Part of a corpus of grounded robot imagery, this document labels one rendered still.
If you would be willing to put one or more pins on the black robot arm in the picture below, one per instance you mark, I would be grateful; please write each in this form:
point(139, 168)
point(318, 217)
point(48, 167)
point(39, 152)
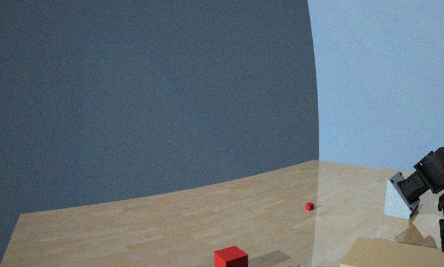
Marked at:
point(428, 176)

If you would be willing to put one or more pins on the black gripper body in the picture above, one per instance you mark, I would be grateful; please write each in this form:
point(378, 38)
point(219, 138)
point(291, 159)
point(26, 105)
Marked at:
point(440, 207)

